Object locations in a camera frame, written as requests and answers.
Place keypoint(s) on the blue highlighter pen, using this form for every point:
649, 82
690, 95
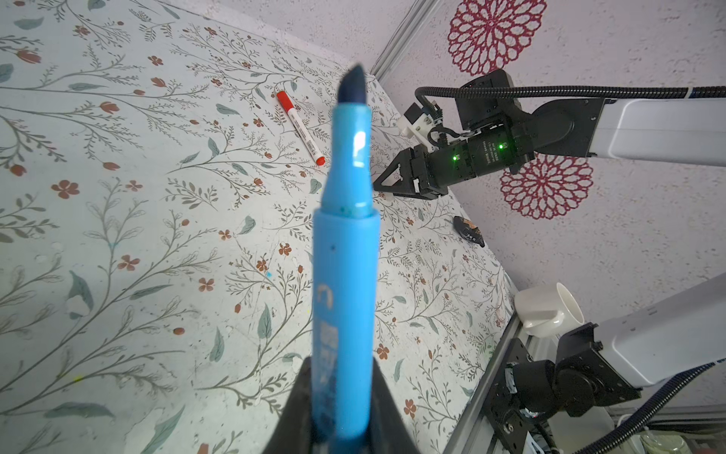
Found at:
346, 230

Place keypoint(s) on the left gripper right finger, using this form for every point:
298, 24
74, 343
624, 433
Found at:
388, 433

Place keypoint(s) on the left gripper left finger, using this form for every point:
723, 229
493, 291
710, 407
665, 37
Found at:
294, 433

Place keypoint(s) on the small dark brown object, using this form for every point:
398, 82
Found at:
468, 231

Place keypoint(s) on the white red-tip marker pen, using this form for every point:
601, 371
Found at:
309, 142

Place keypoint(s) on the white cup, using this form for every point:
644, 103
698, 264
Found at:
548, 311

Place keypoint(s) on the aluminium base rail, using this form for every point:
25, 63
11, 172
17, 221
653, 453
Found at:
474, 433

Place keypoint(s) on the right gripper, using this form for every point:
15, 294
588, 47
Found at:
490, 150

